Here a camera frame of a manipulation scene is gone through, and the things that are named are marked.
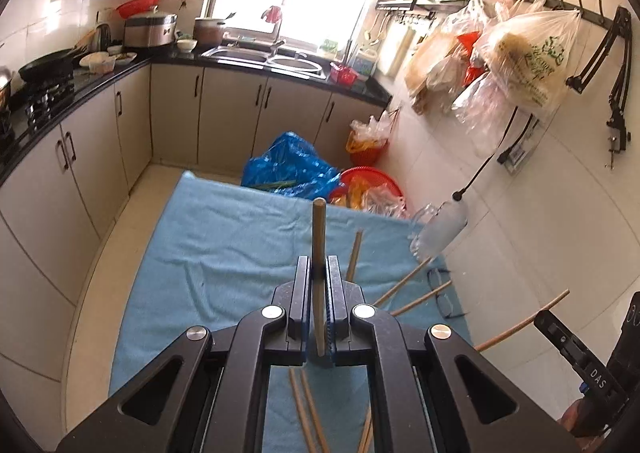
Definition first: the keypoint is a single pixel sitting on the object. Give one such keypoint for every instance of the hanging plastic bags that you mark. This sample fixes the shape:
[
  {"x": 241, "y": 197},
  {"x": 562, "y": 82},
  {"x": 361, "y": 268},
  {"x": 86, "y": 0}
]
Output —
[{"x": 525, "y": 58}]

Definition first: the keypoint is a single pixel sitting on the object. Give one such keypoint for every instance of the brown cooking pot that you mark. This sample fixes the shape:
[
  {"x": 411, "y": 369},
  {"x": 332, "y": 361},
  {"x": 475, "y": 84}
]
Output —
[{"x": 209, "y": 33}]

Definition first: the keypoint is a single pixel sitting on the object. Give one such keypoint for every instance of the black kitchen countertop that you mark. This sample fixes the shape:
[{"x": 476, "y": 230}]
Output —
[{"x": 100, "y": 83}]

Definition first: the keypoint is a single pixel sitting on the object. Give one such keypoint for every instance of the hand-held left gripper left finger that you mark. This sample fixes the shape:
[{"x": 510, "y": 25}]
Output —
[{"x": 299, "y": 308}]

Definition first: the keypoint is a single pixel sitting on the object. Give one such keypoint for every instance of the white bowl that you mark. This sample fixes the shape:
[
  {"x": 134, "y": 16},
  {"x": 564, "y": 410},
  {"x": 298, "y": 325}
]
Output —
[{"x": 187, "y": 45}]

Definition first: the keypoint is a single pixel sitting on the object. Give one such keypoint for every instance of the long wooden chopstick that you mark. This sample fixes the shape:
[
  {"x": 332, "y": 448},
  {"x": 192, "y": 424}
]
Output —
[{"x": 319, "y": 243}]

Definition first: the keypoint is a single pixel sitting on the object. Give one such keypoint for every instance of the steel kitchen sink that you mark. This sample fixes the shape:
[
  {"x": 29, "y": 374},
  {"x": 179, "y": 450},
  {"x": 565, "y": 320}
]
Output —
[{"x": 235, "y": 54}]

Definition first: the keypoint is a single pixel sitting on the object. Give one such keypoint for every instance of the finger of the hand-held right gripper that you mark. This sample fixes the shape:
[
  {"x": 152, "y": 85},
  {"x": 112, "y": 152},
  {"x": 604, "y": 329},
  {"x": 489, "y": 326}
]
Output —
[{"x": 575, "y": 353}]

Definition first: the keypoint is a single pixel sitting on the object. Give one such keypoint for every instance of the black wall hook rail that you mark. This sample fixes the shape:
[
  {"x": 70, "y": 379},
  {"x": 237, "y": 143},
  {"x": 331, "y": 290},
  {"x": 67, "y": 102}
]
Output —
[{"x": 552, "y": 3}]

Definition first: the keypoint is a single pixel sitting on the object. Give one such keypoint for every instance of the small red basket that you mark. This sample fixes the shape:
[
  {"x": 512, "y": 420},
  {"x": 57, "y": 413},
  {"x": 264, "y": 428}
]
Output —
[{"x": 344, "y": 74}]

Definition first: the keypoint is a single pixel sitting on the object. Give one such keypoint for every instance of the orange basket with plastic bags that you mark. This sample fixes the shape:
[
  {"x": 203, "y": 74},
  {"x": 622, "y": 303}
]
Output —
[{"x": 367, "y": 148}]

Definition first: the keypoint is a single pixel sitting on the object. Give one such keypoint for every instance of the bunch of wooden chopsticks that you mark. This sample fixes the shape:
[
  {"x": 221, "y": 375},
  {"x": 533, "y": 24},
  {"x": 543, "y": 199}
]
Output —
[{"x": 405, "y": 281}]

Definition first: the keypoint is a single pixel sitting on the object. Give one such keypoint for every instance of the beige base cabinets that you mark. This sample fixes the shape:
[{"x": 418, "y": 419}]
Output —
[{"x": 225, "y": 118}]

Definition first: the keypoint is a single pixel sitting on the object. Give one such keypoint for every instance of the black gas stove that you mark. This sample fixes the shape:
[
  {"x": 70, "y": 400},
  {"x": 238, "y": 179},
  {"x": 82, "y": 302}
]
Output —
[{"x": 47, "y": 100}]

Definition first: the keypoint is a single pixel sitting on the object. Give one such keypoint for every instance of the person's right hand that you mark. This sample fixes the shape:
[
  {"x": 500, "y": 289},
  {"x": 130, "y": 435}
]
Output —
[{"x": 570, "y": 422}]

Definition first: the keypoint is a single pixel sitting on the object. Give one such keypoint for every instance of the silver rice cooker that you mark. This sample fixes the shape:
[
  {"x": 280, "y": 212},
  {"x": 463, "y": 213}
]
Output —
[{"x": 150, "y": 30}]

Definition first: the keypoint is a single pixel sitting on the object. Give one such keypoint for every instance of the steel wall utensil rack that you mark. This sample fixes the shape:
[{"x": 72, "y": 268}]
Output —
[{"x": 420, "y": 7}]

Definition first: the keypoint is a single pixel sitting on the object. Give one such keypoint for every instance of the white plate with food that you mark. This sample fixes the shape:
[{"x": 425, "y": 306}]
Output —
[{"x": 97, "y": 63}]

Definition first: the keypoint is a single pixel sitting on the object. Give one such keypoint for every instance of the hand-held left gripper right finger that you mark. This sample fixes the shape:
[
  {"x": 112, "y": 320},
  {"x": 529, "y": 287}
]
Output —
[{"x": 336, "y": 313}]

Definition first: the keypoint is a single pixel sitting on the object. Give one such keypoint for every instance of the blue table cloth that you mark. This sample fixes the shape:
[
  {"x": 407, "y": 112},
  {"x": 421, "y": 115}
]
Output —
[{"x": 210, "y": 243}]

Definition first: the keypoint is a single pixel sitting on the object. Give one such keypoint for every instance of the large red basket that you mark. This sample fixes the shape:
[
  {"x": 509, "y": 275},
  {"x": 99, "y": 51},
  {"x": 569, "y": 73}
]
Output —
[{"x": 372, "y": 178}]

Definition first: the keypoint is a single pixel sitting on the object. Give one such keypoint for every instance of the black frying pan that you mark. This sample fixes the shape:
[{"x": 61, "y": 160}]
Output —
[{"x": 45, "y": 67}]

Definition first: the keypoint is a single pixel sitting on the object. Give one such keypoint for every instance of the small green plant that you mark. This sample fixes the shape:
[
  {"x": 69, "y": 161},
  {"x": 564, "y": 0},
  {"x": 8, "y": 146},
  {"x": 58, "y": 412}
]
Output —
[{"x": 328, "y": 46}]

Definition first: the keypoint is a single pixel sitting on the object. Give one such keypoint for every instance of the pink hanging cloth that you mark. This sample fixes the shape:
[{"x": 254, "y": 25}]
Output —
[{"x": 272, "y": 13}]

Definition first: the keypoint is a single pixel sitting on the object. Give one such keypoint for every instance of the white wall socket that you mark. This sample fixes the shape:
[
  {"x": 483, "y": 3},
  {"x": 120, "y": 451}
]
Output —
[{"x": 520, "y": 155}]

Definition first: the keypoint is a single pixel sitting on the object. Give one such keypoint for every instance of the white detergent bottle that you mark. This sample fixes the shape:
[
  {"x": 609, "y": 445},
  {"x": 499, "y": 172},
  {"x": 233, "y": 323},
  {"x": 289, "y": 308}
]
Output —
[{"x": 366, "y": 64}]

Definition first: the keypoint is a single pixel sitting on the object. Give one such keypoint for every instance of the red colander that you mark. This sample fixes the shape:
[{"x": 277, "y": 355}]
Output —
[{"x": 137, "y": 5}]

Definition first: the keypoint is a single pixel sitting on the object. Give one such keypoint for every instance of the steel kettle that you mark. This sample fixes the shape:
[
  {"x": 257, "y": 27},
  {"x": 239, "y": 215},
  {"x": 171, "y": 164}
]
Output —
[{"x": 103, "y": 35}]

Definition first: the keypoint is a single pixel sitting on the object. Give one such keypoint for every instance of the dark-framed eyeglasses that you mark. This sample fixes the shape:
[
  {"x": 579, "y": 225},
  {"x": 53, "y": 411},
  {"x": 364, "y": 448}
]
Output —
[{"x": 452, "y": 305}]

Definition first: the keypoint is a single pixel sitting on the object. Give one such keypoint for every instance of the blue plastic bag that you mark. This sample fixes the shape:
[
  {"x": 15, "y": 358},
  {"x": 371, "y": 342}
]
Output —
[{"x": 287, "y": 163}]

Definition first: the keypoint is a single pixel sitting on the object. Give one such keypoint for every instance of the steel sink faucet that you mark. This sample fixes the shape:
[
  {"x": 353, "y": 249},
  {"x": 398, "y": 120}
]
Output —
[{"x": 276, "y": 35}]

